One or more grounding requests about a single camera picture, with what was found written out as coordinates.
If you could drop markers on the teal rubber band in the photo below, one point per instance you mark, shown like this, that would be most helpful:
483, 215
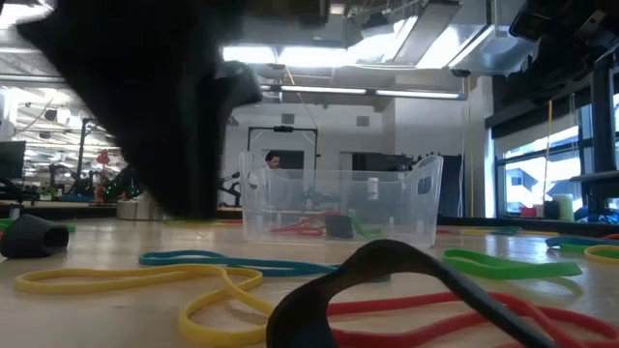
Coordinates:
266, 267
508, 230
580, 240

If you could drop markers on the pale green cup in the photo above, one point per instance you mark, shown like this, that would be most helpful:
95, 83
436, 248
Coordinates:
563, 208

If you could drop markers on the clear plastic bin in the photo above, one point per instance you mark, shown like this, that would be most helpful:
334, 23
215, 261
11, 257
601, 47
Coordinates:
396, 212

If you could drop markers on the red ornament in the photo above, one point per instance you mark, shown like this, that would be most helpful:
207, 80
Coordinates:
103, 157

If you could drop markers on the person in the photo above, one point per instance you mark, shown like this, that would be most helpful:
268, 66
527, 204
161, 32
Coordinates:
272, 159

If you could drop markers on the white shade table lamp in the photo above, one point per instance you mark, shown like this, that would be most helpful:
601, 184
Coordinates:
138, 210

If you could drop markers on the red rubber band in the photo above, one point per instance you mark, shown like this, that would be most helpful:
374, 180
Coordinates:
611, 237
444, 231
304, 232
232, 223
309, 223
387, 305

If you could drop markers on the long ceiling light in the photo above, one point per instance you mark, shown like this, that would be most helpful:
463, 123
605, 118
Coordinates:
338, 90

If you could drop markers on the background robot green lights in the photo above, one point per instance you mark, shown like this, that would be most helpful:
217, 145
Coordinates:
123, 186

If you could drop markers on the black computer monitor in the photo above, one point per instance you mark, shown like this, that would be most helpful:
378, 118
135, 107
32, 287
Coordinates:
12, 159

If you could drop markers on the white bottle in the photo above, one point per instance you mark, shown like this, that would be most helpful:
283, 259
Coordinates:
372, 188

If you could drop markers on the black background robot arm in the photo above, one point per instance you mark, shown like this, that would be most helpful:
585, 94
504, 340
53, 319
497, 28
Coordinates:
231, 186

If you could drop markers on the yellow rubber band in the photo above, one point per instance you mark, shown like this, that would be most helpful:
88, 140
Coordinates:
193, 223
587, 254
121, 275

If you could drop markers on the black background rig frame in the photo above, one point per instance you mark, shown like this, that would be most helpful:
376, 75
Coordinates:
283, 129

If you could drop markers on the red box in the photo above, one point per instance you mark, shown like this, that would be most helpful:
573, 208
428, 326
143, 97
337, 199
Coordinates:
528, 212

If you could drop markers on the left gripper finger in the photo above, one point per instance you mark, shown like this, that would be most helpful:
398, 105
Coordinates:
179, 164

